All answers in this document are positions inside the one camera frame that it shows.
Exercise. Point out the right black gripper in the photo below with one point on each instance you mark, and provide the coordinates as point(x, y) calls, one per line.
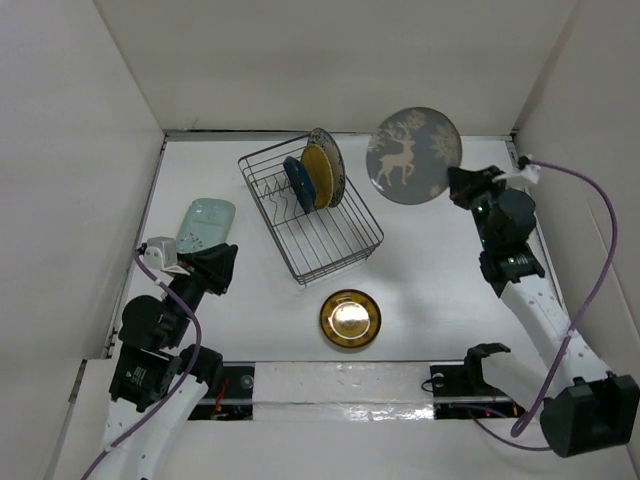
point(463, 183)

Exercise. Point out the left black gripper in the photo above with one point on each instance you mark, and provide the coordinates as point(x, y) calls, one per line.
point(211, 266)

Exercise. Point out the light green rectangular plate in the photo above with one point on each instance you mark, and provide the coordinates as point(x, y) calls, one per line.
point(206, 224)

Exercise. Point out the grey deer plate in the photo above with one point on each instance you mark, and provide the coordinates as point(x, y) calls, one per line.
point(409, 154)

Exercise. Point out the dark blue leaf dish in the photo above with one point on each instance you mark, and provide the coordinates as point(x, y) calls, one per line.
point(301, 183)

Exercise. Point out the round bamboo woven plate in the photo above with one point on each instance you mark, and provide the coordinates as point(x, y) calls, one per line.
point(318, 166)

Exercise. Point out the gold and black plate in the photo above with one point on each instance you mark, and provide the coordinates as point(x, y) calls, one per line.
point(350, 319)

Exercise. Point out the blue floral round plate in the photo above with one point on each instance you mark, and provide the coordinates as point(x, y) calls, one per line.
point(326, 141)

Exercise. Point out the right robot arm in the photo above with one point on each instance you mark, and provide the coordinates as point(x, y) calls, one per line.
point(582, 405)

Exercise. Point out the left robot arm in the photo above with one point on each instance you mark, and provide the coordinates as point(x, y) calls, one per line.
point(162, 369)

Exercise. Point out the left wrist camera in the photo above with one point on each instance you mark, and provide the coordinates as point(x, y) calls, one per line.
point(160, 253)

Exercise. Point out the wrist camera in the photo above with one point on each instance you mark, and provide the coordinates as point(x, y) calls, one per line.
point(160, 253)
point(524, 174)

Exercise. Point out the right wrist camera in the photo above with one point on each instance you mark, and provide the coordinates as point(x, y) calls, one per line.
point(524, 174)

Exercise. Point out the grey wire dish rack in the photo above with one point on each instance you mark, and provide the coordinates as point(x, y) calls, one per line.
point(313, 244)

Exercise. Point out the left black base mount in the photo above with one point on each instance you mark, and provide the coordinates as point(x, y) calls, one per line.
point(233, 400)

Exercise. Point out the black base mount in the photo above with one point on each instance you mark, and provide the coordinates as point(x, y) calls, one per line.
point(456, 397)
point(233, 400)

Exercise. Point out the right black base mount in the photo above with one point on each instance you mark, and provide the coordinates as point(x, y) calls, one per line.
point(456, 397)

